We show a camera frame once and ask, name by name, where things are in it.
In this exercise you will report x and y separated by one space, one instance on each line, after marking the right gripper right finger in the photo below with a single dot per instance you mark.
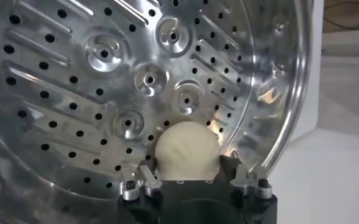
243 181

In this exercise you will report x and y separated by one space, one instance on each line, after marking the white steamed baozi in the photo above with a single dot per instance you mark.
185 149

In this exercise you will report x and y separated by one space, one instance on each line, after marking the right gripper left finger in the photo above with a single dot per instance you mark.
142 179

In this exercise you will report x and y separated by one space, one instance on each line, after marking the perforated steel steamer basket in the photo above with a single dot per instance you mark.
75 91

